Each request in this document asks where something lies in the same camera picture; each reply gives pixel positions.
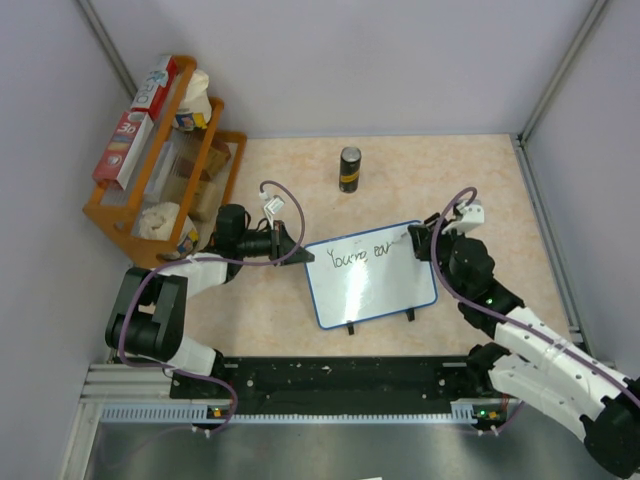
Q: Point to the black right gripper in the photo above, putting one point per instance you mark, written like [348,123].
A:
[422,241]

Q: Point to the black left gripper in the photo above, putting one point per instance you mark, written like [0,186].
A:
[280,241]

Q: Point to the black capped whiteboard marker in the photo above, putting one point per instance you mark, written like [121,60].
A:
[406,236]

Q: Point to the blue framed whiteboard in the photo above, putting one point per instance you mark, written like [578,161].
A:
[364,276]

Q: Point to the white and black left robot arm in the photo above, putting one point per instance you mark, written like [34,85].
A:
[148,317]

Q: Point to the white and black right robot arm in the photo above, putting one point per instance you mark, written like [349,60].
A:
[527,359]

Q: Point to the black Schweppes can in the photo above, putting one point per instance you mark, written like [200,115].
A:
[350,162]

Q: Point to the tan wrapped soap block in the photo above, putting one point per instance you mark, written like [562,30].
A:
[203,201]

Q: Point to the brown wrapped soap block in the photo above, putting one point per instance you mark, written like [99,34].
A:
[218,155]

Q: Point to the orange wooden shelf rack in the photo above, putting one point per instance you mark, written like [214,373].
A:
[117,212]

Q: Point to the white bag lower shelf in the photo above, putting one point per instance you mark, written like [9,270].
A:
[157,223]

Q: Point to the clear plastic sheet pack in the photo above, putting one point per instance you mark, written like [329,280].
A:
[173,161]

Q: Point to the white bag with cartoon label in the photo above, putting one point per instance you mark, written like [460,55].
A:
[194,111]

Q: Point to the red and white foil box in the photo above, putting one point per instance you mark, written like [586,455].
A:
[123,150]

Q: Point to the red and white wrap box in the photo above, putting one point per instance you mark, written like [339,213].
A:
[154,89]

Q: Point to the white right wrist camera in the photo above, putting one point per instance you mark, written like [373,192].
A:
[467,216]

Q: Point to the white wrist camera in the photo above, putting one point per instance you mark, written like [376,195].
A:
[271,206]
[467,216]

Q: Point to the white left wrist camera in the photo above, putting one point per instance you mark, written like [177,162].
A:
[271,206]

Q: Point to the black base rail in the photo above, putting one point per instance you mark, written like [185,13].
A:
[355,385]

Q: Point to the grey slotted cable duct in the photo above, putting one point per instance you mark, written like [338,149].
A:
[460,413]

